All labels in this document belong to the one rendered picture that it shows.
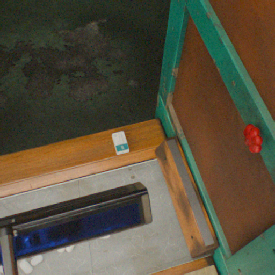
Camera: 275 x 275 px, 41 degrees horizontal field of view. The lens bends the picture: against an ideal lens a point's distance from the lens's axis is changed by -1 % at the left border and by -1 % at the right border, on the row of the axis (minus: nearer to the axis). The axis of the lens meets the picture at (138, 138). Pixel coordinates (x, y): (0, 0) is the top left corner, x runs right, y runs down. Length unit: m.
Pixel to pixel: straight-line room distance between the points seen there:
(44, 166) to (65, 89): 1.12
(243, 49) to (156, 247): 0.58
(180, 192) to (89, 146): 0.30
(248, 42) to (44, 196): 0.69
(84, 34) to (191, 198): 1.66
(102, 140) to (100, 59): 1.22
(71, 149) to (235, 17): 0.63
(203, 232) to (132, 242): 0.20
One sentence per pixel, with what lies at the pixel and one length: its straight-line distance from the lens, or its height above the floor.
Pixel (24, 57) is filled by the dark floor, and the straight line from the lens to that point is 2.32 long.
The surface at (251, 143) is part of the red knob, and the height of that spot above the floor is 1.24.
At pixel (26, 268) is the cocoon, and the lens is 0.98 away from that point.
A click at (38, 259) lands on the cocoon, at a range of 0.98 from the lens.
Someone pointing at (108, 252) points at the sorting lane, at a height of 0.74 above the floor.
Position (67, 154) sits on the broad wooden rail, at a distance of 1.05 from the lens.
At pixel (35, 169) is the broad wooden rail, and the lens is 1.05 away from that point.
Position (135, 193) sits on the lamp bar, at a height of 1.11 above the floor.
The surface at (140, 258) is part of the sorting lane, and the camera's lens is 0.98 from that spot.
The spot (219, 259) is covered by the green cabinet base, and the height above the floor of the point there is 0.81.
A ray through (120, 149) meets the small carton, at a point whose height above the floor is 0.78.
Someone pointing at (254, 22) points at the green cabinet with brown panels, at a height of 1.34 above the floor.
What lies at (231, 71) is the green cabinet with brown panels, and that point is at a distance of 0.61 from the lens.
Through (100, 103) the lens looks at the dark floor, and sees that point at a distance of 2.05.
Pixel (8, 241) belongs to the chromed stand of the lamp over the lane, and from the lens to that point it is 0.62.
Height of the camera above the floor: 1.70
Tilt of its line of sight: 62 degrees down
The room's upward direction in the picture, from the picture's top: 4 degrees clockwise
